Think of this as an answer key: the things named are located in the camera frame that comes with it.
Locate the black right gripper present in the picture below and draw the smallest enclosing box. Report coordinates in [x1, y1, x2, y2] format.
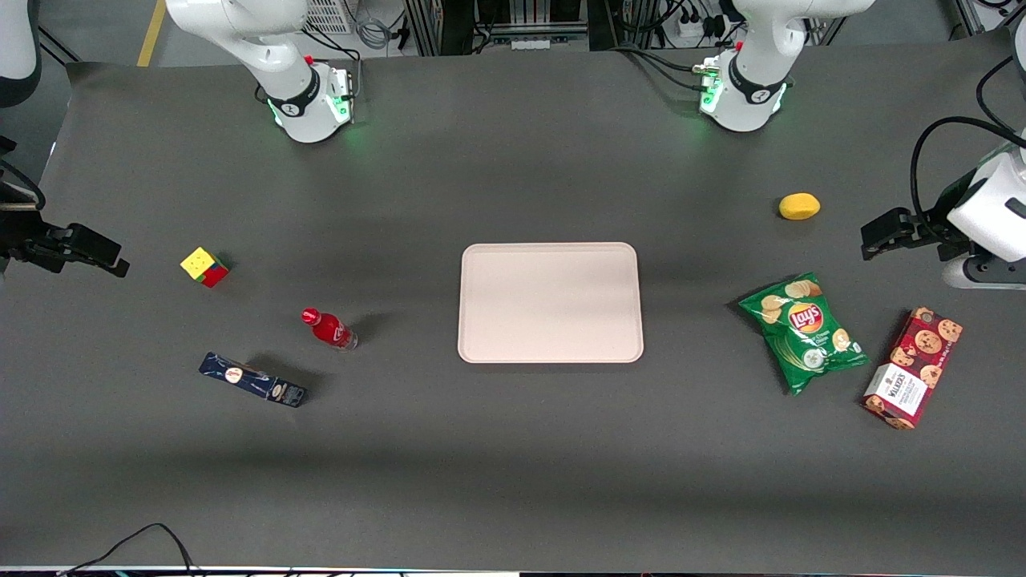
[0, 210, 131, 278]

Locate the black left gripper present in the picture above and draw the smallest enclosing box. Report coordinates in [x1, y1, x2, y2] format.
[862, 172, 983, 261]

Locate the red coke bottle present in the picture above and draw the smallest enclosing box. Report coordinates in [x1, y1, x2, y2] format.
[301, 308, 359, 351]

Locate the beige plastic tray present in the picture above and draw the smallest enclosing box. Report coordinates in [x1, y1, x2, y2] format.
[457, 242, 644, 364]

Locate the yellow lemon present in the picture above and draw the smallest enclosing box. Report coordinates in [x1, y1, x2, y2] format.
[778, 192, 822, 221]

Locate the green chips bag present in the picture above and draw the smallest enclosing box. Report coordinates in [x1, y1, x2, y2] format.
[737, 272, 870, 397]

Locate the colourful puzzle cube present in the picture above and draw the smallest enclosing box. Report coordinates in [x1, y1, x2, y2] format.
[180, 247, 230, 288]

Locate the red cookie box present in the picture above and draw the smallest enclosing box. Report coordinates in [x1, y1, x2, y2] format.
[862, 307, 963, 431]

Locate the dark blue long box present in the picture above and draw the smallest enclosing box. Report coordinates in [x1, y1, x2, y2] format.
[198, 352, 308, 408]

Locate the yellow floor tape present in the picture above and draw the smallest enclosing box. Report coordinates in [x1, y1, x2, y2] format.
[136, 0, 167, 67]

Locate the white power strip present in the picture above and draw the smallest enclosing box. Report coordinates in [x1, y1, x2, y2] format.
[677, 14, 726, 41]

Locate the white mesh basket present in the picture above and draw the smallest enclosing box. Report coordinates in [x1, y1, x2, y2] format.
[303, 0, 355, 34]

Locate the dark grey table cover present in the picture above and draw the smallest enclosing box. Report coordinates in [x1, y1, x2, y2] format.
[0, 32, 1026, 574]

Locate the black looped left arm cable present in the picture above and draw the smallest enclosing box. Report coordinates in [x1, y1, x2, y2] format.
[911, 116, 1026, 229]

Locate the black thin left arm cable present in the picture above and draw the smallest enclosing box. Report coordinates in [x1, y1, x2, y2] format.
[976, 54, 1026, 137]

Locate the thin black table-edge cable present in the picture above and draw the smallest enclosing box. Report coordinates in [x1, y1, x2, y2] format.
[56, 523, 197, 577]

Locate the black base power cable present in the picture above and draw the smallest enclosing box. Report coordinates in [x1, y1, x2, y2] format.
[611, 42, 710, 93]

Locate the grey coiled cable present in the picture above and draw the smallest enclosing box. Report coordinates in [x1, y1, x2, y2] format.
[354, 0, 395, 49]

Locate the aluminium frame rack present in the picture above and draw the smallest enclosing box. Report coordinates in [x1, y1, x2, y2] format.
[405, 0, 590, 57]

